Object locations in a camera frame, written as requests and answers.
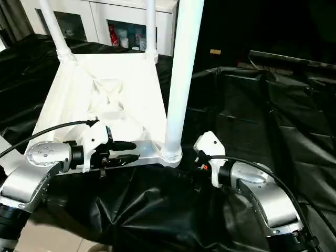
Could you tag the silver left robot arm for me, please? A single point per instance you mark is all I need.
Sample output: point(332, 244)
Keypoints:
point(37, 168)

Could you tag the black plastic mat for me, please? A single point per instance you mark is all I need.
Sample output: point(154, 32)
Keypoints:
point(283, 131)

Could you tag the black left robot foot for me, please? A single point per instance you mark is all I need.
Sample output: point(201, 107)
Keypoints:
point(100, 249)

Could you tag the red carton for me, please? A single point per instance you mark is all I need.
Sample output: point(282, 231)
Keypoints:
point(112, 35)

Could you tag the white cabinet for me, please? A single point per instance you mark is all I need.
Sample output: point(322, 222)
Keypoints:
point(94, 13)

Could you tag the grey metal bar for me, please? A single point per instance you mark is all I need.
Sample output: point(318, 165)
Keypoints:
point(294, 58)

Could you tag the grey curtain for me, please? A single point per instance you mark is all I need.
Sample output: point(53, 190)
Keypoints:
point(11, 21)

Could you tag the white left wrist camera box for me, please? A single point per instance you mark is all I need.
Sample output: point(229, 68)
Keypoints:
point(94, 139)

